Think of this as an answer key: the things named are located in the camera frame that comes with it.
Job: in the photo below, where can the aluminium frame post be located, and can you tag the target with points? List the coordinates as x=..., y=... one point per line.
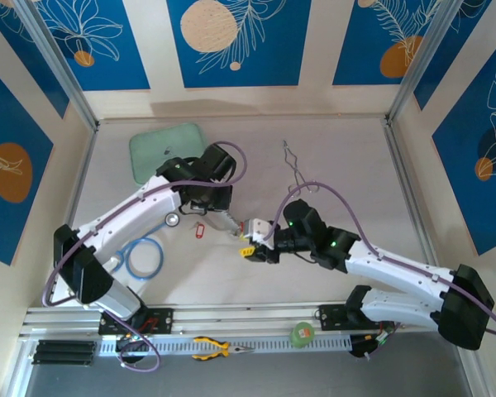
x=425, y=62
x=58, y=62

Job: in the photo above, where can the mint green zipper case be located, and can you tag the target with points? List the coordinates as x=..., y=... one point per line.
x=153, y=153

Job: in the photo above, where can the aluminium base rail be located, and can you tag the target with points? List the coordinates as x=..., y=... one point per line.
x=248, y=316

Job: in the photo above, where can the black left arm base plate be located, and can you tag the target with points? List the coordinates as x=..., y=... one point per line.
x=165, y=318

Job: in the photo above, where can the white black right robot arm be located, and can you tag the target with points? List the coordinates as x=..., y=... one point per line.
x=397, y=264

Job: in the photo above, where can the round silver lid black rim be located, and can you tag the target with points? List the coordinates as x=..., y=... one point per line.
x=173, y=220

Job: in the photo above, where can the black profile blocks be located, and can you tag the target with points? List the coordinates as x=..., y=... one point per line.
x=66, y=353

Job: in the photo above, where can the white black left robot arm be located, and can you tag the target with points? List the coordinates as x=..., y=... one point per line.
x=128, y=207

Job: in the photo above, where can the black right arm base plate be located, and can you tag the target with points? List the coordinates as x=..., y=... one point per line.
x=330, y=318

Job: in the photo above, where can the green tape roll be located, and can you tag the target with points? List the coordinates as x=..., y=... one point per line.
x=301, y=335

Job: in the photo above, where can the red key tag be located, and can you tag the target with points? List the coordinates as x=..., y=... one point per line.
x=199, y=232

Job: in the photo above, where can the aluminium table edge rail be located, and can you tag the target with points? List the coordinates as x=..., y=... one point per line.
x=407, y=186
x=77, y=186

